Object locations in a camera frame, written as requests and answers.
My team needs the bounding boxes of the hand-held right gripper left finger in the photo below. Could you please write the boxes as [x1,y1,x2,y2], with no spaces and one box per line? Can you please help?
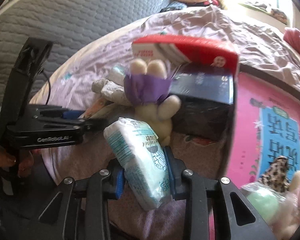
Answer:
[22,159,125,240]

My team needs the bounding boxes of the lilac bed sheet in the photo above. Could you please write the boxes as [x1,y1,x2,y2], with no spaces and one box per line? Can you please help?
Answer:
[27,5,300,240]

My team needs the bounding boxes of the dark blue patterned cloth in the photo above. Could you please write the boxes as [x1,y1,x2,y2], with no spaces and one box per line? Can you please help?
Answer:
[160,1,188,13]

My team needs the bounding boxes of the leopard print cloth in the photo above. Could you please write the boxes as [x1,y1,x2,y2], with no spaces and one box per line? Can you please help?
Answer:
[259,156,290,193]

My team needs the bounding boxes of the white floral cloth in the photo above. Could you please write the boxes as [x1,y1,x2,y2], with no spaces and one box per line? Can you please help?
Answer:
[84,78,135,119]

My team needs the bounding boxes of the black cable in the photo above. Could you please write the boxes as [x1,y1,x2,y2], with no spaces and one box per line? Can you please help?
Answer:
[41,69,52,105]

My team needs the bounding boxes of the pink book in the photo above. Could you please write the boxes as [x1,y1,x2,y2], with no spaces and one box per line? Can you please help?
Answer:
[224,64,300,240]
[226,72,300,240]

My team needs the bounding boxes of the person's left hand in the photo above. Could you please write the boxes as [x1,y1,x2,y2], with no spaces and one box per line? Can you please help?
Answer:
[0,147,35,193]

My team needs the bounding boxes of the dark glossy box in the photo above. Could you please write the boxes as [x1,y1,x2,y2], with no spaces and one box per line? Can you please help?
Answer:
[169,64,235,142]

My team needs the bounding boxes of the pink plush doll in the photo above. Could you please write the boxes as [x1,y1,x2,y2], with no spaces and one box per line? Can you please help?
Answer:
[272,169,300,240]

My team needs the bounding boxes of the clothes on windowsill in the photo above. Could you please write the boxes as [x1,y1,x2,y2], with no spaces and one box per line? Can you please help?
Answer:
[240,1,289,26]

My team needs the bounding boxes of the pale green tissue pack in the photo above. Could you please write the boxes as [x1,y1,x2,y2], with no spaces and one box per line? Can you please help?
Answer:
[104,117,172,210]

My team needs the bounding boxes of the red and white cardboard box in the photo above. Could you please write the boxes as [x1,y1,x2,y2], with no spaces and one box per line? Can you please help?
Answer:
[131,35,240,77]

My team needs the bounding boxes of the plush toy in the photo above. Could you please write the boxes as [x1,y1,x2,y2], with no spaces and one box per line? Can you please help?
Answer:
[124,58,182,146]

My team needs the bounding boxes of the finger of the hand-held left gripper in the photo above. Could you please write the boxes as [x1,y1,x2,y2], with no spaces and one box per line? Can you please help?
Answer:
[34,106,84,120]
[36,116,109,135]

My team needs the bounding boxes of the green puff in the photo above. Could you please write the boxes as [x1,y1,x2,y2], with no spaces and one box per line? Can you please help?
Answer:
[240,182,288,225]

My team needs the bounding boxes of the pink quilt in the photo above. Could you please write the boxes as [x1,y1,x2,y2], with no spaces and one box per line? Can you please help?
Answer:
[283,27,300,63]

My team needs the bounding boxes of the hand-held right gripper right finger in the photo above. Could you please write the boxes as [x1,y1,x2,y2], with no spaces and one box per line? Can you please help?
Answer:
[162,146,275,240]

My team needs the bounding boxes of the grey quilted headboard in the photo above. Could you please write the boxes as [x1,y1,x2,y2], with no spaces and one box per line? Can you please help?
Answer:
[0,0,172,105]

